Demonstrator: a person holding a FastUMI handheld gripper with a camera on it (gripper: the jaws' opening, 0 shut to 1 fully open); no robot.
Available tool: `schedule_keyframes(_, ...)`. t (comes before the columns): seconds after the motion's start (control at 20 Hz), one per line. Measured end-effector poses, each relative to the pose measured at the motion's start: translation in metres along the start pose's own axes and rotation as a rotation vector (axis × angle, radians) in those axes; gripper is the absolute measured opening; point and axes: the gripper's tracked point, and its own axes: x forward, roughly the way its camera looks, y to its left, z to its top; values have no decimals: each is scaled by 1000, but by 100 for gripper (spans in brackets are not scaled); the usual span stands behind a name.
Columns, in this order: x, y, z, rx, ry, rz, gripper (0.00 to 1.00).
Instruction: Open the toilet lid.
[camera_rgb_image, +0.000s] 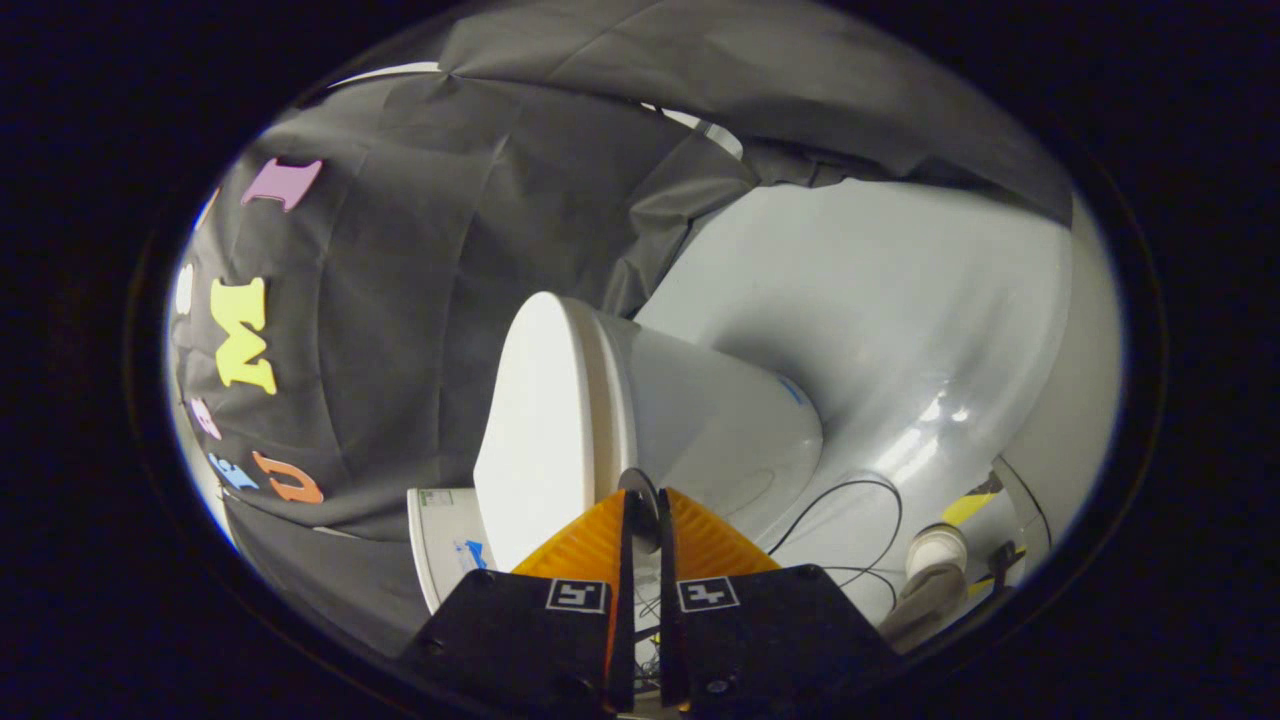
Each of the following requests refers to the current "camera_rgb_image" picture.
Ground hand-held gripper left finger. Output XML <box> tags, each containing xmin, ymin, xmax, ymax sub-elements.
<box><xmin>398</xmin><ymin>488</ymin><xmax>638</xmax><ymax>716</ymax></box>

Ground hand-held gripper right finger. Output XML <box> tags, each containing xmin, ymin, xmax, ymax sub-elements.
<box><xmin>655</xmin><ymin>487</ymin><xmax>901</xmax><ymax>716</ymax></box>

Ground white toilet lid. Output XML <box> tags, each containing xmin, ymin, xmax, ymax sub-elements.
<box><xmin>473</xmin><ymin>292</ymin><xmax>663</xmax><ymax>574</ymax></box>

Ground white toilet bowl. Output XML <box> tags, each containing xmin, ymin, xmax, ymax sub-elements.
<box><xmin>600</xmin><ymin>312</ymin><xmax>825</xmax><ymax>549</ymax></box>

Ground white drain pipe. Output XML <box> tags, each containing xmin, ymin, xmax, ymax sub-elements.
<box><xmin>880</xmin><ymin>522</ymin><xmax>971</xmax><ymax>653</ymax></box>

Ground yellow black striped tape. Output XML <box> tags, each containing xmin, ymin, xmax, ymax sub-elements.
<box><xmin>940</xmin><ymin>474</ymin><xmax>1006</xmax><ymax>528</ymax></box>

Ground thin black floor cables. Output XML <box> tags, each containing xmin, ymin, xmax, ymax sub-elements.
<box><xmin>765</xmin><ymin>477</ymin><xmax>907</xmax><ymax>613</ymax></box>

